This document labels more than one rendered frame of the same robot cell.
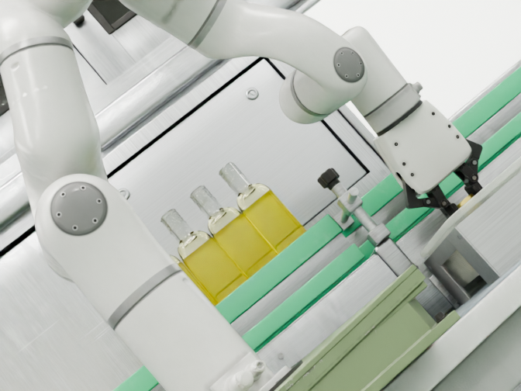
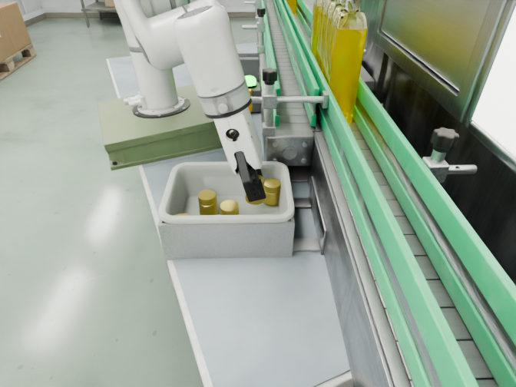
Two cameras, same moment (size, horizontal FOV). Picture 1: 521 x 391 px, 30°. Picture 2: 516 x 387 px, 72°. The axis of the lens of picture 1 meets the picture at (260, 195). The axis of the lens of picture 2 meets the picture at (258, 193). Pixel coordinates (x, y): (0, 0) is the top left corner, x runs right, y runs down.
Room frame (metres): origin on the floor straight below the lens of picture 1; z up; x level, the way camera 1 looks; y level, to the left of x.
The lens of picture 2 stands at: (1.42, -0.71, 1.21)
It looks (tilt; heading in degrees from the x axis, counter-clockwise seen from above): 37 degrees down; 99
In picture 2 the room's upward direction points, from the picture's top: straight up
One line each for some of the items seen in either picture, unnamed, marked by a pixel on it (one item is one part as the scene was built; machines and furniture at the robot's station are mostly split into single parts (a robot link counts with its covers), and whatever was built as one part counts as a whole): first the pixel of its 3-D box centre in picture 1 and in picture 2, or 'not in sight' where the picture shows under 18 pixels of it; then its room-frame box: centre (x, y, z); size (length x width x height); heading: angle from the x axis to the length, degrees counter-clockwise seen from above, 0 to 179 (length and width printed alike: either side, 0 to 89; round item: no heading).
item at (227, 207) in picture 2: not in sight; (229, 214); (1.29, -0.23, 0.79); 0.04 x 0.04 x 0.04
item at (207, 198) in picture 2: not in sight; (207, 203); (1.24, -0.21, 0.79); 0.04 x 0.04 x 0.04
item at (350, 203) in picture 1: (351, 210); (282, 103); (1.36, -0.08, 0.95); 0.17 x 0.03 x 0.12; 10
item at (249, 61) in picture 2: not in sight; (247, 67); (1.17, 0.61, 0.79); 0.08 x 0.08 x 0.08; 10
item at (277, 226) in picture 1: (289, 242); (342, 68); (1.47, 0.01, 0.99); 0.06 x 0.06 x 0.21; 10
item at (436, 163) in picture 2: not in sight; (446, 176); (1.60, -0.28, 0.94); 0.07 x 0.04 x 0.13; 10
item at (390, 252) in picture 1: (395, 266); (289, 149); (1.38, -0.08, 0.85); 0.09 x 0.04 x 0.07; 10
